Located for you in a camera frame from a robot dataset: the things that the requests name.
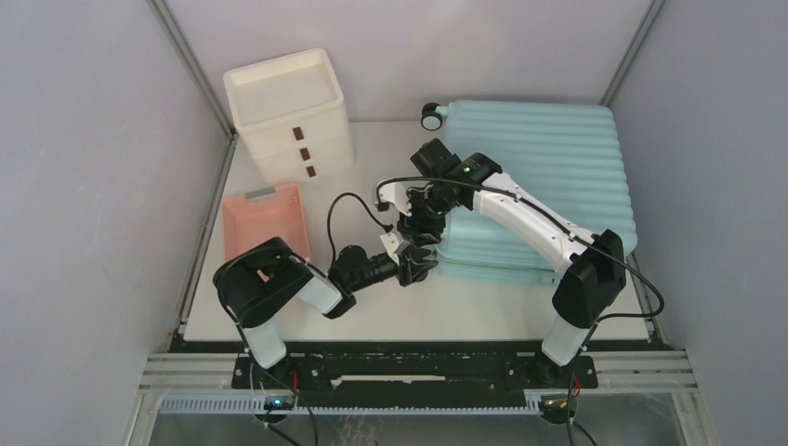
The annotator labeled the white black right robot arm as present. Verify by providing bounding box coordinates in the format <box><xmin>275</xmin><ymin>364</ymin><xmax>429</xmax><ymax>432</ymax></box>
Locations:
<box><xmin>374</xmin><ymin>138</ymin><xmax>626</xmax><ymax>387</ymax></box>

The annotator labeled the white slotted cable duct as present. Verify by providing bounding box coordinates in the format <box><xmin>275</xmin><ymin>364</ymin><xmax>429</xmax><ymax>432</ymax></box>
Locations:
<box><xmin>159</xmin><ymin>394</ymin><xmax>543</xmax><ymax>415</ymax></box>

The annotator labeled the white stacked drawer box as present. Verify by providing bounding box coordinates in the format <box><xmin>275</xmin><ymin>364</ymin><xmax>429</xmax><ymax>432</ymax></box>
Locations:
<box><xmin>223</xmin><ymin>48</ymin><xmax>355</xmax><ymax>186</ymax></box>

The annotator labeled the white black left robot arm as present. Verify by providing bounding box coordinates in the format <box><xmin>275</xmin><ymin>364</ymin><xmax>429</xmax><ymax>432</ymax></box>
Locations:
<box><xmin>213</xmin><ymin>233</ymin><xmax>438</xmax><ymax>387</ymax></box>

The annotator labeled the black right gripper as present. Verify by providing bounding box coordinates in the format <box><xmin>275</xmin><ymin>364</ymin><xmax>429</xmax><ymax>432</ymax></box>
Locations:
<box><xmin>396</xmin><ymin>181</ymin><xmax>453</xmax><ymax>248</ymax></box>

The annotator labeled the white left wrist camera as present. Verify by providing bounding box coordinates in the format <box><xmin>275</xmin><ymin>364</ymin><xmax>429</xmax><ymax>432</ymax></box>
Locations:
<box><xmin>380</xmin><ymin>231</ymin><xmax>410</xmax><ymax>257</ymax></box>

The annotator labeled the pink perforated plastic basket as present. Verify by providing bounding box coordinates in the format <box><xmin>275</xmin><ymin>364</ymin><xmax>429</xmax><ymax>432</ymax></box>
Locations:
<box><xmin>221</xmin><ymin>183</ymin><xmax>310</xmax><ymax>260</ymax></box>

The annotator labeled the light blue ribbed suitcase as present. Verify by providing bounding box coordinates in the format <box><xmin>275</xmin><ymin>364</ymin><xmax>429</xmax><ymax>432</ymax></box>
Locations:
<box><xmin>421</xmin><ymin>100</ymin><xmax>638</xmax><ymax>285</ymax></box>

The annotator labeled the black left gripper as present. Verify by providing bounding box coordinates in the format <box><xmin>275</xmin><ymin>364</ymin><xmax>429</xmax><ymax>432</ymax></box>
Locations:
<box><xmin>348</xmin><ymin>244</ymin><xmax>438</xmax><ymax>293</ymax></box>

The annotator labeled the black mounting base plate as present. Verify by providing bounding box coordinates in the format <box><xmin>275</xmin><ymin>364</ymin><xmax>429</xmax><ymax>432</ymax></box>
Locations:
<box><xmin>254</xmin><ymin>341</ymin><xmax>598</xmax><ymax>391</ymax></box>

